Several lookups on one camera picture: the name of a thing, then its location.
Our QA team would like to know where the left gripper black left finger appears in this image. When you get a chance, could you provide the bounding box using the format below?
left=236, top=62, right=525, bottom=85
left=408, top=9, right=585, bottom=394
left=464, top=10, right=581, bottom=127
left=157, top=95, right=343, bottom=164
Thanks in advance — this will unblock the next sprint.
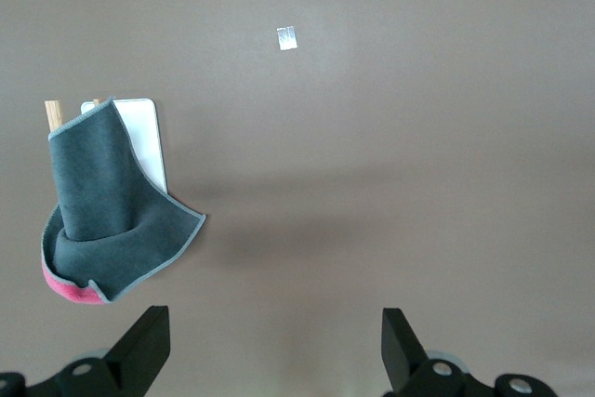
left=0, top=306, right=171, bottom=397

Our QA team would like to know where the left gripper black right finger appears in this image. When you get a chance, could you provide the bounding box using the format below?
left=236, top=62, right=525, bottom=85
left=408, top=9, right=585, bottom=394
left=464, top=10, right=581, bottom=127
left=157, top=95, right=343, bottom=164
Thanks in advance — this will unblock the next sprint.
left=381, top=307, right=559, bottom=397

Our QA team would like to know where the grey and pink microfibre cloth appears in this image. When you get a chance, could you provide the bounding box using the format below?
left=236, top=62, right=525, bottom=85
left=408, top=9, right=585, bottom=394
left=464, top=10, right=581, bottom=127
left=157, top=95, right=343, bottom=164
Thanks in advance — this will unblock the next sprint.
left=40, top=95, right=207, bottom=306

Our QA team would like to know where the white rectangular rack base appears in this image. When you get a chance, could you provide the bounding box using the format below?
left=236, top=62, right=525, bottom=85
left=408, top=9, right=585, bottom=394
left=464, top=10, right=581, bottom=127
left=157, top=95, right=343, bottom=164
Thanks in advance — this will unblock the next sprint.
left=80, top=98, right=168, bottom=196

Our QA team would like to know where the small clear tape piece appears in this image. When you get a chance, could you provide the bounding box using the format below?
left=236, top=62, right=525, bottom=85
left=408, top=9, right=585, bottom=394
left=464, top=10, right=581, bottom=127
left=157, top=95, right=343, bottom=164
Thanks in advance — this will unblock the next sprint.
left=276, top=25, right=298, bottom=51

